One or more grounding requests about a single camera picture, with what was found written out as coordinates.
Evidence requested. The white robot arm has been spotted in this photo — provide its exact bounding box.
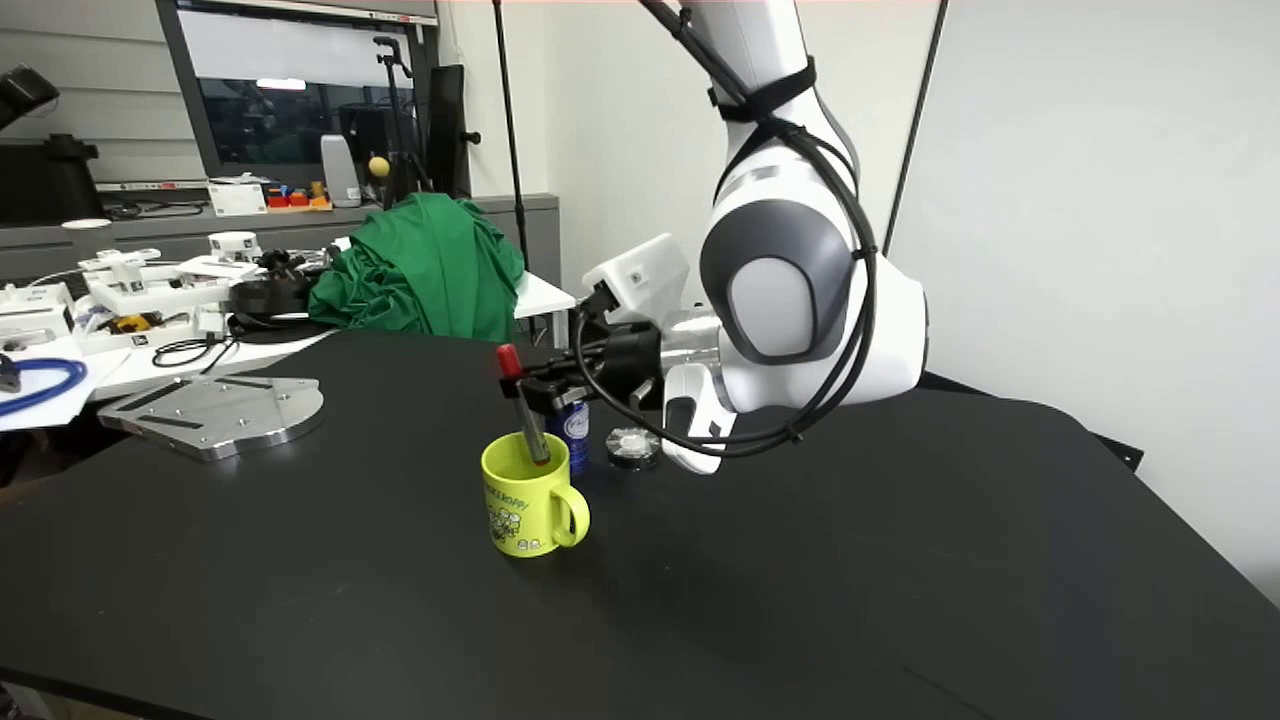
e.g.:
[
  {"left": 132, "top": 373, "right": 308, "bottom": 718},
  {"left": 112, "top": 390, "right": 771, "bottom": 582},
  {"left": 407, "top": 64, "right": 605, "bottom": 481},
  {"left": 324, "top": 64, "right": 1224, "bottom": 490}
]
[{"left": 514, "top": 0, "right": 926, "bottom": 477}]

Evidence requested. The small shiny round object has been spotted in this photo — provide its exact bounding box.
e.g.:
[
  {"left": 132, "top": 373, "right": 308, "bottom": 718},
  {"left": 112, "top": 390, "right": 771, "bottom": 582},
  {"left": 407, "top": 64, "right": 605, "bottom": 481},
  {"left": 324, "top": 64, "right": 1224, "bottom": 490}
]
[{"left": 605, "top": 429, "right": 658, "bottom": 470}]

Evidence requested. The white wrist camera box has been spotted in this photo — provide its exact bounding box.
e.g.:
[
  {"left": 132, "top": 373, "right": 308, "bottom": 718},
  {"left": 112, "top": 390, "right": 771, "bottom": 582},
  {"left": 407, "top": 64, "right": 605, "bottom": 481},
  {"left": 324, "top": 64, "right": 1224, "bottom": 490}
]
[{"left": 583, "top": 233, "right": 687, "bottom": 327}]

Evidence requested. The blue cable loop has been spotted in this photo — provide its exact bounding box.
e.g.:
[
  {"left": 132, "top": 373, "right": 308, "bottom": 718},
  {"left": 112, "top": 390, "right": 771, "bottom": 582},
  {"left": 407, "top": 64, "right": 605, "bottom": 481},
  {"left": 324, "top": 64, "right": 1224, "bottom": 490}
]
[{"left": 0, "top": 357, "right": 91, "bottom": 419}]

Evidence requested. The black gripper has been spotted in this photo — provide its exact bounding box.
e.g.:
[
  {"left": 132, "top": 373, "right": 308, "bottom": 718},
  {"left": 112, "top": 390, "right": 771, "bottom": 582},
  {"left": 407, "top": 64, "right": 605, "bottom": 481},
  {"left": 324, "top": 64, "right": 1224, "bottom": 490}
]
[{"left": 520, "top": 319, "right": 663, "bottom": 418}]

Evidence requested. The black monitor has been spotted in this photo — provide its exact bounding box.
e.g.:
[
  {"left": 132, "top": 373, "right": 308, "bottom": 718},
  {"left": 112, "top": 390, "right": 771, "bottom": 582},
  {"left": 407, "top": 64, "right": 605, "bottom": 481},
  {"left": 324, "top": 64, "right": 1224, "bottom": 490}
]
[{"left": 157, "top": 0, "right": 441, "bottom": 191}]

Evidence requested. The white side table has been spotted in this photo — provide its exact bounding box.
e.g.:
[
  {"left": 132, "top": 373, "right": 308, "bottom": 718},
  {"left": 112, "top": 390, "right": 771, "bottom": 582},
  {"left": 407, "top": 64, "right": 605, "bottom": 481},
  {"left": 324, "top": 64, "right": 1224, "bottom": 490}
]
[{"left": 2, "top": 235, "right": 540, "bottom": 431}]

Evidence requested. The yellow green mug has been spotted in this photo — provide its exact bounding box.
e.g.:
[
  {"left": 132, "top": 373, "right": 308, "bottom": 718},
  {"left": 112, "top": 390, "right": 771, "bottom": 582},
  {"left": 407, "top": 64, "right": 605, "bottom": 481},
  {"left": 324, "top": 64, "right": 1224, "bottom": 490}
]
[{"left": 480, "top": 431, "right": 592, "bottom": 562}]

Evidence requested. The small blue can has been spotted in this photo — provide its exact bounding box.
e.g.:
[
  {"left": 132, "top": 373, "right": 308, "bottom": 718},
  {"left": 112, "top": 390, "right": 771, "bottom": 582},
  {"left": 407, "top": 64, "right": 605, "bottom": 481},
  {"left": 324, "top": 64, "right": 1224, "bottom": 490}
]
[{"left": 557, "top": 394, "right": 592, "bottom": 477}]

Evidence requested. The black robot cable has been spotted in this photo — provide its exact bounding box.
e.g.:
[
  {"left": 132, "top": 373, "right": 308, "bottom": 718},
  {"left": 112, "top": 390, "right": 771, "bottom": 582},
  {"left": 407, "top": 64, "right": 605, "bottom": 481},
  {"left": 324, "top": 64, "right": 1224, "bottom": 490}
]
[{"left": 571, "top": 0, "right": 882, "bottom": 464}]

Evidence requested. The green cloth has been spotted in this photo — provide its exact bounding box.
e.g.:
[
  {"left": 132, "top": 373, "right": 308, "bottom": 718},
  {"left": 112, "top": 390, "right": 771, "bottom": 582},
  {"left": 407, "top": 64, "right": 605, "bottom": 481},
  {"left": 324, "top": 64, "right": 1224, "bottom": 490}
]
[{"left": 308, "top": 191, "right": 522, "bottom": 342}]

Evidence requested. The red capped grey marker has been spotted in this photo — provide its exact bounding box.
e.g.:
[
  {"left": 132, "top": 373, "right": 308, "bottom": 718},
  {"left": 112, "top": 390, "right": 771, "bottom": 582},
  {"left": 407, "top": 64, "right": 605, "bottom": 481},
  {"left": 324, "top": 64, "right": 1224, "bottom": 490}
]
[{"left": 494, "top": 343, "right": 553, "bottom": 464}]

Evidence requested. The black diagonal pole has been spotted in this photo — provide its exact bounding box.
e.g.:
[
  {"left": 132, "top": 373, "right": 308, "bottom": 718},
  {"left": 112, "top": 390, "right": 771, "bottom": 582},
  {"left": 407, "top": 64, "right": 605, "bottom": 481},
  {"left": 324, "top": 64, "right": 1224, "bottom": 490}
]
[{"left": 878, "top": 0, "right": 952, "bottom": 257}]

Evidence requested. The grey metal plate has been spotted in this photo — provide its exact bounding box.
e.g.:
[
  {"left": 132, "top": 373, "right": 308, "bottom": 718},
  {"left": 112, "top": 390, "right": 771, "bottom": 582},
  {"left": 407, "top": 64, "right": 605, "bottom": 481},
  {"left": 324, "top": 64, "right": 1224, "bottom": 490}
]
[{"left": 100, "top": 377, "right": 324, "bottom": 464}]

